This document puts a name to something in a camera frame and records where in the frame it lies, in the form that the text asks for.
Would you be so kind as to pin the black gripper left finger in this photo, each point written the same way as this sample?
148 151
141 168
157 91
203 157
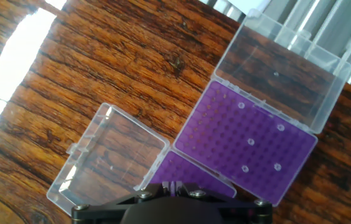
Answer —
107 208

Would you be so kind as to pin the brown wooden board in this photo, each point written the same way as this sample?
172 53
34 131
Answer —
101 62

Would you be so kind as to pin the purple pipette tip box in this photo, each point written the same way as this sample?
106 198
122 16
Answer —
225 149
107 161

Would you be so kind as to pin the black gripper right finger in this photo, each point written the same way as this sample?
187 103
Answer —
241 209

